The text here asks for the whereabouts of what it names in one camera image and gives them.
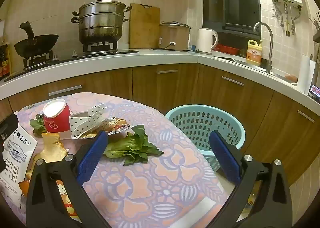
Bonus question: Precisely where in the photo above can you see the small lit screen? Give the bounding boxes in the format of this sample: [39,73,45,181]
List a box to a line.
[309,84,320,99]

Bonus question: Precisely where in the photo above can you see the dark sauce bottle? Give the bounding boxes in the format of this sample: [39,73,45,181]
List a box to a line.
[0,41,12,80]

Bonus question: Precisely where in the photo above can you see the white paper towel roll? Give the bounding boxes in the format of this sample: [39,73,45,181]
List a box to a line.
[296,55,316,95]

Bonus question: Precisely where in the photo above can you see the white electric kettle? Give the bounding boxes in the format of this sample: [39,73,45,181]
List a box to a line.
[195,28,219,55]

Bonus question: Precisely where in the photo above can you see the large green bok choy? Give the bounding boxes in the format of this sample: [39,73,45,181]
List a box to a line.
[103,125,164,166]

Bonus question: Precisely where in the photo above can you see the beige rice cooker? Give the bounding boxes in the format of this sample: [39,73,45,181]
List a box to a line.
[158,21,192,51]

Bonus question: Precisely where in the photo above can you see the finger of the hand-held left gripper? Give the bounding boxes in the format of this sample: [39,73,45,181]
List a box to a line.
[0,113,20,172]

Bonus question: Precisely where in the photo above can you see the red paper cup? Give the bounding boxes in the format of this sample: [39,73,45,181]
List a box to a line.
[43,99,72,140]

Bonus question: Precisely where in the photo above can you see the small green bok choy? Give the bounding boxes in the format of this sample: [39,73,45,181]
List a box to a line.
[29,114,48,136]

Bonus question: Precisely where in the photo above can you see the light blue plastic basket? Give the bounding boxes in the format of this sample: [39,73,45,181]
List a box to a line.
[165,104,247,176]

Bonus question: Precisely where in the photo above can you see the wooden cabinet door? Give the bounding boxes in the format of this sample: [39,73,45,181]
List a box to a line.
[197,64,275,144]
[245,91,320,186]
[7,70,133,114]
[132,64,200,117]

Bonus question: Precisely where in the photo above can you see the stainless steel steamer pot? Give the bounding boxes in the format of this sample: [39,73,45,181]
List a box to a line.
[71,0,133,44]

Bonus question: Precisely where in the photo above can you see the white polka dot bag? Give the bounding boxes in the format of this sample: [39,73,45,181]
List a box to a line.
[69,103,109,140]

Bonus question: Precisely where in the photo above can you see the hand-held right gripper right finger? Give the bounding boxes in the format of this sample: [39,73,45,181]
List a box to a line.
[209,130,293,228]

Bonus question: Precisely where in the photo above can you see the red tray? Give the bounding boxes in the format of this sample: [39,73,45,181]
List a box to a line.
[214,43,240,56]

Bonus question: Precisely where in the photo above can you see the wooden cutting board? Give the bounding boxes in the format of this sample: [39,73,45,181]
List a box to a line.
[129,3,160,49]

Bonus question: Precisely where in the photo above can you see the yellow detergent bottle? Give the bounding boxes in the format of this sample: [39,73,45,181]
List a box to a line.
[246,39,263,67]

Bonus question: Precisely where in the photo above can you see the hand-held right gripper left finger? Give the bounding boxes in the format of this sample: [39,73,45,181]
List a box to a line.
[26,130,112,228]

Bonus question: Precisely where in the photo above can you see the metal kitchen faucet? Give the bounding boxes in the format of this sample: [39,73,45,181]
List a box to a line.
[253,22,274,74]

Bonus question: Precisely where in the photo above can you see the hanging utensil rack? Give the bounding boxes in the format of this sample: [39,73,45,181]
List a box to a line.
[309,11,320,44]

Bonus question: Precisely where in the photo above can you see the silver yellow snack wrapper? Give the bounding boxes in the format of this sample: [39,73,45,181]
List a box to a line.
[72,117,134,140]

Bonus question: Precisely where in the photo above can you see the black wok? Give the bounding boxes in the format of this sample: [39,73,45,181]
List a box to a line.
[14,21,60,58]

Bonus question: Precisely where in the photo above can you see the orange snack packet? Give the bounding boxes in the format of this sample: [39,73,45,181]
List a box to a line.
[19,178,83,226]

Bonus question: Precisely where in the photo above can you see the black gas stove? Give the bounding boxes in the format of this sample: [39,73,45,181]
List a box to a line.
[4,41,139,82]

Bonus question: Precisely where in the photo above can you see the white milk carton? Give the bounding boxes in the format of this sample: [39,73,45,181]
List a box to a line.
[0,124,38,206]

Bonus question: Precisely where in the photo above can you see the steel kitchen sink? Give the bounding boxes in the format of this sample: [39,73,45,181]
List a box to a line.
[212,55,298,86]

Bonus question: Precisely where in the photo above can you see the water heater pipes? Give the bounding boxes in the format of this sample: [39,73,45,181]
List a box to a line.
[274,0,302,37]

